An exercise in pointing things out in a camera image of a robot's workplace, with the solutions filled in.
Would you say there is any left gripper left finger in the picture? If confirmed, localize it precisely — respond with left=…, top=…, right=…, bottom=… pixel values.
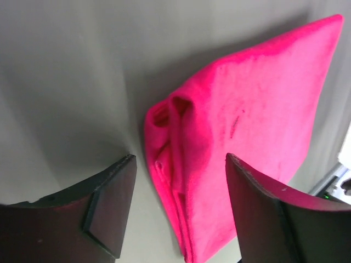
left=1, top=155, right=137, bottom=262

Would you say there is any red polo shirt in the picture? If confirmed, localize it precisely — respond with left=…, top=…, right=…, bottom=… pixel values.
left=144, top=14, right=344, bottom=262

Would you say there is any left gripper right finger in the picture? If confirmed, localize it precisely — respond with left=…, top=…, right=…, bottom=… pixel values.
left=225, top=153, right=350, bottom=262

